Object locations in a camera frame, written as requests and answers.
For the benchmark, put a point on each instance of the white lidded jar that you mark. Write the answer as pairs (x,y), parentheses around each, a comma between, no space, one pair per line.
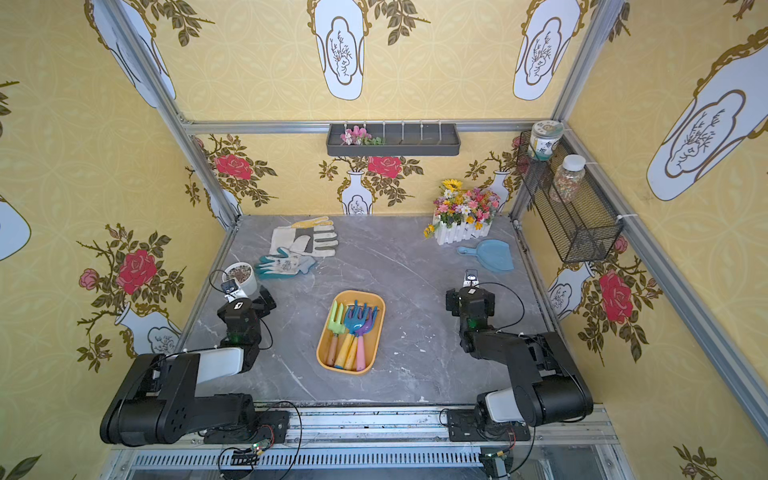
(544,138)

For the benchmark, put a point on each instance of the circuit board with wires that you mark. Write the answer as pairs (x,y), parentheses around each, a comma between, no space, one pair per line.
(501,464)
(237,463)

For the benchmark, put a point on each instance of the purple rake pink handle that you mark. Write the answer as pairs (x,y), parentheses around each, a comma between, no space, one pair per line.
(366,328)

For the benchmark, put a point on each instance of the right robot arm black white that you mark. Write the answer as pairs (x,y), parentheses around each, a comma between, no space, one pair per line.
(545,383)

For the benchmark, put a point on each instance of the yellow plastic storage tray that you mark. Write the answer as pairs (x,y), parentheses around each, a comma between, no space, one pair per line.
(372,339)

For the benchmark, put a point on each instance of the white cup with pebbles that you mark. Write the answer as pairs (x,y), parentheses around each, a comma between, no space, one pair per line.
(243,274)

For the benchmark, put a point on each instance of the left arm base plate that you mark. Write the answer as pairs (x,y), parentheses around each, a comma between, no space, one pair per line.
(270,427)

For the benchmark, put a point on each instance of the teal white garden glove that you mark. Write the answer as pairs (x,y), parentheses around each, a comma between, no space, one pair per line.
(284,264)

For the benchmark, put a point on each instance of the left circuit board with wires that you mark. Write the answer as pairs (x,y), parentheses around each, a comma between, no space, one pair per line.
(237,463)

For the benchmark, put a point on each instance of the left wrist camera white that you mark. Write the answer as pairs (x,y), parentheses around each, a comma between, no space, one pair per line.
(232,290)

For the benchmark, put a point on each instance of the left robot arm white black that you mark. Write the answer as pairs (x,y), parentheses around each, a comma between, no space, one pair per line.
(157,401)

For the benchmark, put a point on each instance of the flowers in white fence planter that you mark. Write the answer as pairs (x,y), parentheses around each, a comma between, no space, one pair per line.
(462,214)

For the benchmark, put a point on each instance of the pink artificial flowers on shelf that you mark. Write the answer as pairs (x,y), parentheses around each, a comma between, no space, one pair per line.
(359,136)

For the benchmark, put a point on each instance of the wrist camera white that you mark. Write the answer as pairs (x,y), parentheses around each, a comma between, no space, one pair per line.
(232,290)
(470,278)

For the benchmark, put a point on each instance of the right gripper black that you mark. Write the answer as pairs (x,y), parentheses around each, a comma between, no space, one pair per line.
(470,293)

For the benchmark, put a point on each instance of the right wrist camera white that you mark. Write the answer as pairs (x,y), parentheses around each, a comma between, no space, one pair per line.
(470,278)

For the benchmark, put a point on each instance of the black wire mesh basket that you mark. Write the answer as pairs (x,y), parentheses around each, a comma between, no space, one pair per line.
(581,222)

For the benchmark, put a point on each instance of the light blue dustpan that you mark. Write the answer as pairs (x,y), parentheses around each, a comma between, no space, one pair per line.
(493,255)

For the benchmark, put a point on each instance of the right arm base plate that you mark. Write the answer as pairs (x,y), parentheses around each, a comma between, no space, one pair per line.
(469,425)

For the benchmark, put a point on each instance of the grey wall shelf tray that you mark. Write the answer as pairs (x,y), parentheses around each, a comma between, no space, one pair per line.
(400,139)

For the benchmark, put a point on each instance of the clear bottle colourful beads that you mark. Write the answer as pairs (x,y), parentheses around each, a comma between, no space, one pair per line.
(567,179)

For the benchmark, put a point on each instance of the right circuit board with wires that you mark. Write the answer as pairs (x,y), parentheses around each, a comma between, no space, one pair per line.
(501,464)

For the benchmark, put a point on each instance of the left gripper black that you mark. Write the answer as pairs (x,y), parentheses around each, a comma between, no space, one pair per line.
(264,299)

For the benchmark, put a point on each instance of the white grey work glove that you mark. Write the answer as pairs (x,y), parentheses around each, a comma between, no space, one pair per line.
(314,237)

